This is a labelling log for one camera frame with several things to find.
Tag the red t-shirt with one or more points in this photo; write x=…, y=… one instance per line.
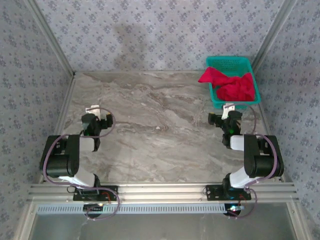
x=235, y=87

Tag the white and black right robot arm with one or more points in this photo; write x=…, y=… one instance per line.
x=262, y=162

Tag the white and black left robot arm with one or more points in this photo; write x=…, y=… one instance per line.
x=62, y=162

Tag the teal plastic basket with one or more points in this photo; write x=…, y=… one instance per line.
x=225, y=62

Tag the black circuit board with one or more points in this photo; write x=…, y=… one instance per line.
x=93, y=207

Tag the circuit board with lit LEDs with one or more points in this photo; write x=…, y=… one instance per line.
x=233, y=208

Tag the grey metal panel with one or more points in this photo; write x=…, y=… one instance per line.
x=162, y=227

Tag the white right camera bracket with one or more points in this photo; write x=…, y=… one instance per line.
x=226, y=112

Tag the white camera bracket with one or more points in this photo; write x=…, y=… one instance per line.
x=226, y=112
x=94, y=108

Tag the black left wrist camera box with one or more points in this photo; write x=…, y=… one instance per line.
x=107, y=121

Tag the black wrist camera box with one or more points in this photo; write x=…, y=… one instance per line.
x=213, y=118
x=107, y=121

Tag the white left camera bracket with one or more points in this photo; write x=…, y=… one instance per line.
x=94, y=108

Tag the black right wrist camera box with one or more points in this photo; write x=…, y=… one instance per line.
x=213, y=118

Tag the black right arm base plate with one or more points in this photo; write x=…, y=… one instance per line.
x=215, y=193

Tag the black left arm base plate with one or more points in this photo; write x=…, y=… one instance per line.
x=102, y=196

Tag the aluminium frame rail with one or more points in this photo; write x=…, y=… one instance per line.
x=162, y=192

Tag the aluminium corner post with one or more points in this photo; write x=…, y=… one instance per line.
x=270, y=37
x=52, y=37

